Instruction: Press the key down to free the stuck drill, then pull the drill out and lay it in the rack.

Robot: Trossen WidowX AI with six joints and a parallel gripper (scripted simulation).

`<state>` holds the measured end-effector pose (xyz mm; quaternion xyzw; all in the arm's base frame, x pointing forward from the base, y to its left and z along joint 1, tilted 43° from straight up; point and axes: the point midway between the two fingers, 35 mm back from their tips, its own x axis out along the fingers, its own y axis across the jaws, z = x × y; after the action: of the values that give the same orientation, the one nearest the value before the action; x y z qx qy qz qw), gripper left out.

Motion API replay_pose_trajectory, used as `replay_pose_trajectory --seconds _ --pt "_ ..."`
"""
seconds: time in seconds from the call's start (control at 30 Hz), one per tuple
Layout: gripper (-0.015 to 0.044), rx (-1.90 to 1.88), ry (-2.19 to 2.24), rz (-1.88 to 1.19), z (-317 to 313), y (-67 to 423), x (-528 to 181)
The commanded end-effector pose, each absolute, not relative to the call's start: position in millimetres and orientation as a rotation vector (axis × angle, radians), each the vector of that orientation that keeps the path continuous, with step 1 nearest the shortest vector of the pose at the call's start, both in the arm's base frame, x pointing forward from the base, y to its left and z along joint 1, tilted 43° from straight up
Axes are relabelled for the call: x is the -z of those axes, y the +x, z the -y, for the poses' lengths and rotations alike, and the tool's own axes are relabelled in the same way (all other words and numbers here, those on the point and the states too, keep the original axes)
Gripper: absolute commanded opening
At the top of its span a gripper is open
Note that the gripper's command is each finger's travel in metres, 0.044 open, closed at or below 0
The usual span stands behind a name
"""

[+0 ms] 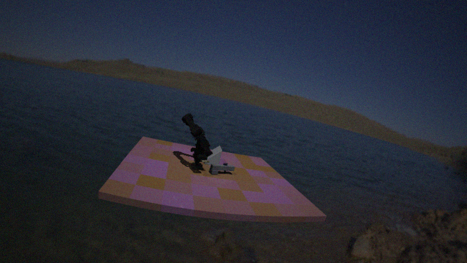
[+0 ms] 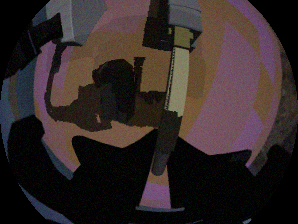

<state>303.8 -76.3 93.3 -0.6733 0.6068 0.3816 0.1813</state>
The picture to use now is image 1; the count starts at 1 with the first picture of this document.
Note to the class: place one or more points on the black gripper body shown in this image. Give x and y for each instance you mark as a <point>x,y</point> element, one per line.
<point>198,151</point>

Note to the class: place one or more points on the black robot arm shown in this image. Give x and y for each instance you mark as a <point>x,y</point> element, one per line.
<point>197,133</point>

